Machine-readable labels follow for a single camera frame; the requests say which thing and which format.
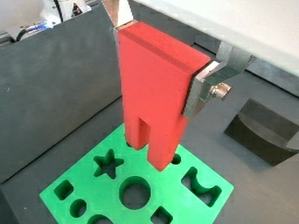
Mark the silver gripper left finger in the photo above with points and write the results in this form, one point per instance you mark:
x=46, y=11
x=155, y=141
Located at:
x=120, y=16

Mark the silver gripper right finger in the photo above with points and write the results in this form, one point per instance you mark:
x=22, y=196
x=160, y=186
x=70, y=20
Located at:
x=207, y=84

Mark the red double-square peg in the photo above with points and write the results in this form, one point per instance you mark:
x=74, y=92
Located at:
x=158, y=65

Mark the black block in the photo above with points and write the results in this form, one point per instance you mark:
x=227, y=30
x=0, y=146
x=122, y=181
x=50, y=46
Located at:
x=265, y=132

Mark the green shape-sorter board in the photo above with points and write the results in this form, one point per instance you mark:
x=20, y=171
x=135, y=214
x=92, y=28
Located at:
x=188, y=192

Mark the white robot base with cables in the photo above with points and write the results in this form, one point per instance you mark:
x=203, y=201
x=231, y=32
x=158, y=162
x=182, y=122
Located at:
x=28, y=16

